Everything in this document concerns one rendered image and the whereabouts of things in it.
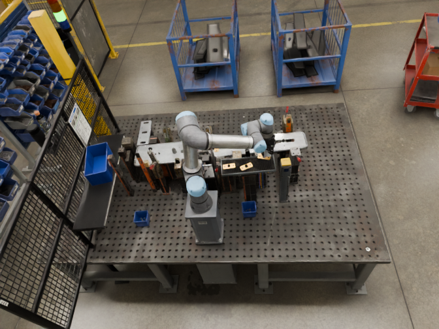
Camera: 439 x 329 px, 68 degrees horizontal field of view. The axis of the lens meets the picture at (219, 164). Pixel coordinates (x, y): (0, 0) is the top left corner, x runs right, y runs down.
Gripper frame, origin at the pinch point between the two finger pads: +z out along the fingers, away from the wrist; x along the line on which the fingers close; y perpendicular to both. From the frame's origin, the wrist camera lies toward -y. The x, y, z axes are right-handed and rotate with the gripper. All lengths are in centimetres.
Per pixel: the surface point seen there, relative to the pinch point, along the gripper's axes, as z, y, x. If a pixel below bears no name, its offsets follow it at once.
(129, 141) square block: 17, -114, 4
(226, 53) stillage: 79, -109, 229
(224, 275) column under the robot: 104, -23, -52
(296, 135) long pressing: 23, 15, 45
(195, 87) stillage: 107, -143, 188
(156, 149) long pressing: 23, -91, 6
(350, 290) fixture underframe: 122, 80, -29
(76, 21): 27, -307, 197
